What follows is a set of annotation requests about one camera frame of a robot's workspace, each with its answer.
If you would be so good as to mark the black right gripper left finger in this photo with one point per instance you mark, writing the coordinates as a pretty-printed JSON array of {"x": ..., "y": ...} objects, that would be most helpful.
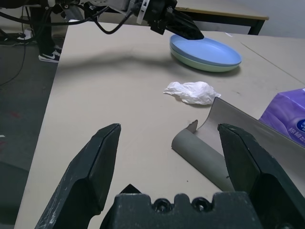
[{"x": 88, "y": 171}]

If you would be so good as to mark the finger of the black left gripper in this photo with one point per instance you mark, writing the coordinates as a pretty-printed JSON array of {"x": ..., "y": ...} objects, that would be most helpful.
[
  {"x": 188, "y": 23},
  {"x": 178, "y": 31}
]

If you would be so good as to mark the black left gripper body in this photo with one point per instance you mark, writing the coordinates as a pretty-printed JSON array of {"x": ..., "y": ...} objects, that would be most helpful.
[{"x": 159, "y": 14}]

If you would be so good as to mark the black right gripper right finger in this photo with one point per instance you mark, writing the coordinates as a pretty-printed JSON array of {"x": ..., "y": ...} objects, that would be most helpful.
[{"x": 259, "y": 181}]

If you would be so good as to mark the blue plastic plate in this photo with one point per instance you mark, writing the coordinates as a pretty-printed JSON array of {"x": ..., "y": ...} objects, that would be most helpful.
[{"x": 209, "y": 51}]

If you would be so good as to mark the white tissue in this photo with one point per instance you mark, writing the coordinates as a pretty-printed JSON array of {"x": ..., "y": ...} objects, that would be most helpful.
[{"x": 193, "y": 93}]

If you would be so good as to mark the white tape strip on table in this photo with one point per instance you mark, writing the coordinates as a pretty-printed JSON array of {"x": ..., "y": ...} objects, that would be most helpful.
[{"x": 228, "y": 34}]

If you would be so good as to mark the green plastic plate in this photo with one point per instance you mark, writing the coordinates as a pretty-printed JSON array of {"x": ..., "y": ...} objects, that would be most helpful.
[{"x": 205, "y": 66}]

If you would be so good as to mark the grey open glasses case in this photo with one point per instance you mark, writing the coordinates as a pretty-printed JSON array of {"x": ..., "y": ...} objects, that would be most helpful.
[{"x": 197, "y": 152}]

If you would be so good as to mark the purple tissue box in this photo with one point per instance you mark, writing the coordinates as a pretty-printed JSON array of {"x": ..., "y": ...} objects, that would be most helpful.
[{"x": 286, "y": 112}]

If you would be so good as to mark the bystander leg black trousers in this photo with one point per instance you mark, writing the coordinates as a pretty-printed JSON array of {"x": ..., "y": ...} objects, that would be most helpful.
[{"x": 45, "y": 35}]

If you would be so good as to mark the black white sneaker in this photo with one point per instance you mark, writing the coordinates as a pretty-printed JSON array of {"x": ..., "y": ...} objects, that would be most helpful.
[{"x": 51, "y": 56}]

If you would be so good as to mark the wooden side table black frame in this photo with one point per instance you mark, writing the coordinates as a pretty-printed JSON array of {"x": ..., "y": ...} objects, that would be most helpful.
[{"x": 226, "y": 13}]

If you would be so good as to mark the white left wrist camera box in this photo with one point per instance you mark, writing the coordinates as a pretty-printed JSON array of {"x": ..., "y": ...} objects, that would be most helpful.
[{"x": 119, "y": 3}]

